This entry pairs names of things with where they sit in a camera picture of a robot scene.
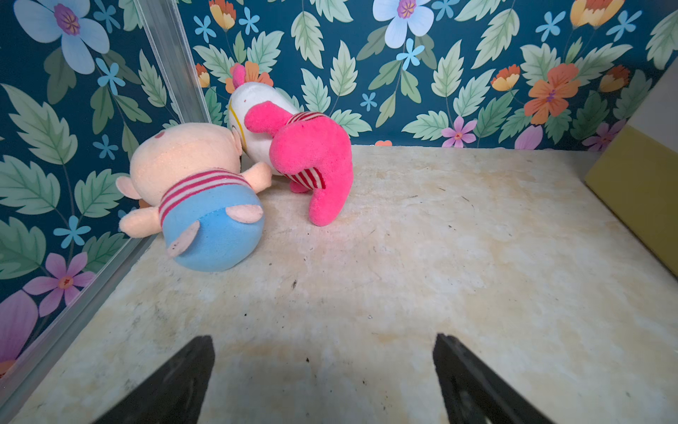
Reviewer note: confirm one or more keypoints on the three-drawer mini cabinet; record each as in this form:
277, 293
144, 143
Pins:
636, 177

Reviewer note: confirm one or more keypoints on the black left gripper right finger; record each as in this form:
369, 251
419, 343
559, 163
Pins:
473, 392

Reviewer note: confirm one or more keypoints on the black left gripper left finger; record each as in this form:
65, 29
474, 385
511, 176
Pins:
174, 393

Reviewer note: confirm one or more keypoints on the blue pig plush toy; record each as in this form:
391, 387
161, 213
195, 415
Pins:
196, 196

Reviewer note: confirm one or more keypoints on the pink white plush toy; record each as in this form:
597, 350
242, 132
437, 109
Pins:
309, 148

